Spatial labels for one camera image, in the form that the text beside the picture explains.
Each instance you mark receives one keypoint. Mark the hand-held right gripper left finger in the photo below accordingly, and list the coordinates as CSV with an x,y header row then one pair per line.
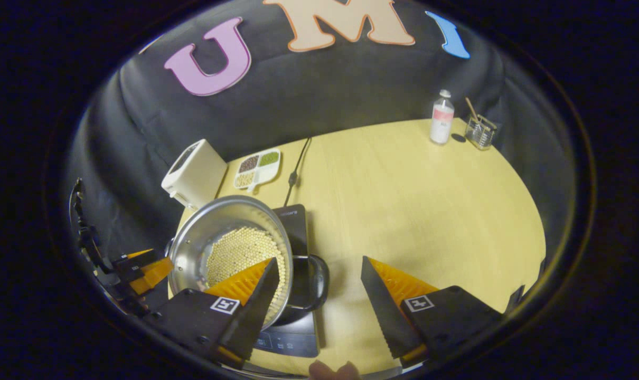
x,y
259,311

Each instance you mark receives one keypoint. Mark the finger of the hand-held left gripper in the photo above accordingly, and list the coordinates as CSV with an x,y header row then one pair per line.
x,y
134,266
153,274

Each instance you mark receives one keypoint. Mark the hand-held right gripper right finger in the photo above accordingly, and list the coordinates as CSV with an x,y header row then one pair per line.
x,y
380,311

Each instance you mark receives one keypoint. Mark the black induction cooktop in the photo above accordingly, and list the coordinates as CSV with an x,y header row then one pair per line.
x,y
295,338

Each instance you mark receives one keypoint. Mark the pile of soybeans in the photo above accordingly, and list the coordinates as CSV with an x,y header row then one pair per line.
x,y
240,250

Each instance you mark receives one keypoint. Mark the white box appliance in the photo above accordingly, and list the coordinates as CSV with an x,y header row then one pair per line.
x,y
195,174

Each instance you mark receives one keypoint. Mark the black flat object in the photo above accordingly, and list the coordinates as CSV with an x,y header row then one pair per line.
x,y
516,301

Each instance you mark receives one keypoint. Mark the white divided bean dish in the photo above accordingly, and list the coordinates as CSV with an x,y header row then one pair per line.
x,y
256,169

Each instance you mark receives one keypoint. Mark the black round disc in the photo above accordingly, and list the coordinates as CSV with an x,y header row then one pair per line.
x,y
458,138

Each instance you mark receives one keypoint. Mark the clear bottle with pink label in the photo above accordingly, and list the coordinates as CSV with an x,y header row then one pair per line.
x,y
441,124

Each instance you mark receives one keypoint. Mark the wooden stick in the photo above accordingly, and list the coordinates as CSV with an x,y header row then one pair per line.
x,y
471,108

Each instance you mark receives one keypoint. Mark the black backdrop cloth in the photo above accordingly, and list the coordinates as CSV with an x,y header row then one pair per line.
x,y
351,89

